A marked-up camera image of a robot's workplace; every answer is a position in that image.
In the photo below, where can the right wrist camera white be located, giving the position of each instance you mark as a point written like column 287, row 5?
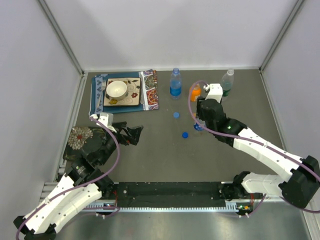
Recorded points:
column 214, row 91

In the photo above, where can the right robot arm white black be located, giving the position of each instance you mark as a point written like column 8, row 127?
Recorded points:
column 296, row 179

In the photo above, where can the orange juice bottle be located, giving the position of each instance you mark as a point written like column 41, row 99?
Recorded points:
column 195, row 92

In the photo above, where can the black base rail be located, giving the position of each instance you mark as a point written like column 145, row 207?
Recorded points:
column 172, row 194

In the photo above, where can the white ceramic bowl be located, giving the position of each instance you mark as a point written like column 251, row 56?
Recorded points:
column 116, row 90

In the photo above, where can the dark floral coaster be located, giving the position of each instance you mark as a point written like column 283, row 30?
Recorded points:
column 85, row 142

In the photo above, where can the blue liquid bottle blue cap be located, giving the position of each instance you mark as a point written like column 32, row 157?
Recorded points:
column 175, row 87

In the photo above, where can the clear bottle green label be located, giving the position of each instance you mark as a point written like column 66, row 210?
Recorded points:
column 227, row 82

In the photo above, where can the silver knife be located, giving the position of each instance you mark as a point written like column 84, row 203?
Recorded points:
column 142, row 99

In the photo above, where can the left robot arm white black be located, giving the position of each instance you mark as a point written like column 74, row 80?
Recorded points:
column 80, row 185

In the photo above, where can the silver fork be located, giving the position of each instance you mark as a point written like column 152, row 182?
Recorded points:
column 102, row 89

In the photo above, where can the blue patterned placemat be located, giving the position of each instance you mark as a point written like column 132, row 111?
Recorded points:
column 148, row 80

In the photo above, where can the square floral plate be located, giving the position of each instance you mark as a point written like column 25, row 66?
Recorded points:
column 132, row 97

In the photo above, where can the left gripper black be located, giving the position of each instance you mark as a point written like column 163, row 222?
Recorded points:
column 134, row 133

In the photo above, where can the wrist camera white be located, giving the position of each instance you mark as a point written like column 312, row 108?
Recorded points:
column 214, row 91
column 103, row 120

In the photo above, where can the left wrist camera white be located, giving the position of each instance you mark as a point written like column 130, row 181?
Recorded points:
column 103, row 120

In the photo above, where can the clear water bottle blue cap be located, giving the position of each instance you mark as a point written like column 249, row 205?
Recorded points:
column 198, row 127

